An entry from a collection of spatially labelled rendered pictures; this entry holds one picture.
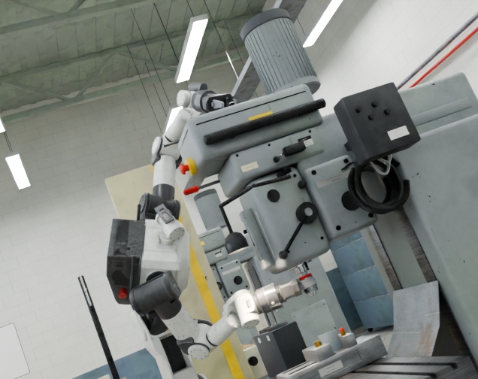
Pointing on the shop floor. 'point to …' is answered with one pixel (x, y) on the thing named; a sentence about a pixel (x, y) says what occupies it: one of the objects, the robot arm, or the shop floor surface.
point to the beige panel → (140, 176)
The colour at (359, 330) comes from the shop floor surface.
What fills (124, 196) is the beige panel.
